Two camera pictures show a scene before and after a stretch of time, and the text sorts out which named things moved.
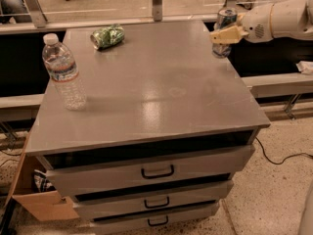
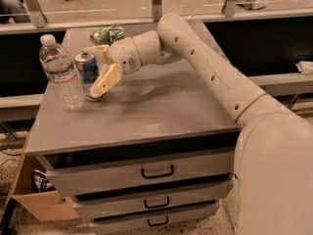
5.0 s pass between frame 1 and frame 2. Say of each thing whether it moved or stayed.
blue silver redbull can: moved
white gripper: moved
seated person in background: stayed
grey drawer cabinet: stayed
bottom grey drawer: stayed
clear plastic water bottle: stayed
